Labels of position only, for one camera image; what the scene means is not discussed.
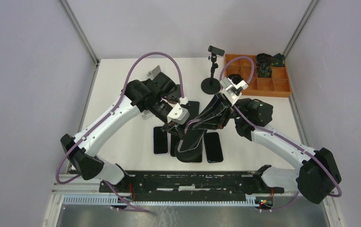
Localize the purple case phone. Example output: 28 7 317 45
153 127 169 155

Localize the white cable duct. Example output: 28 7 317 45
63 195 261 208

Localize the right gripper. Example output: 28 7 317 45
190 92 253 130

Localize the black tall round-base stand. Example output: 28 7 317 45
201 45 225 95

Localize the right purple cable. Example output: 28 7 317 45
219 56 343 198

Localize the light blue case phone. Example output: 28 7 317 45
188 101 200 121

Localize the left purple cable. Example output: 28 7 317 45
56 52 186 185

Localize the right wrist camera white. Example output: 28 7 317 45
219 78 249 106

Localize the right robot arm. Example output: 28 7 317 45
183 93 342 204

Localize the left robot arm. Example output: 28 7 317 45
60 72 189 193

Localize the silver folding phone stand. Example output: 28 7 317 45
146 65 162 79

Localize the white small phone stand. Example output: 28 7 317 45
140 111 154 120

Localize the orange compartment tray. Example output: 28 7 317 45
223 59 292 98

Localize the black lens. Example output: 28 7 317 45
228 74 243 85

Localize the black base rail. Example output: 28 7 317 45
113 171 284 202

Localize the black clamp stand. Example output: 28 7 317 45
175 141 203 163

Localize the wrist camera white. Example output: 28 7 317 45
167 97 190 125
219 78 249 106

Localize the black phone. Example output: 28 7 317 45
170 135 180 157

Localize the purple cable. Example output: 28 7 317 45
56 52 186 185
219 56 343 198

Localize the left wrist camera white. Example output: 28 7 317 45
167 97 190 125

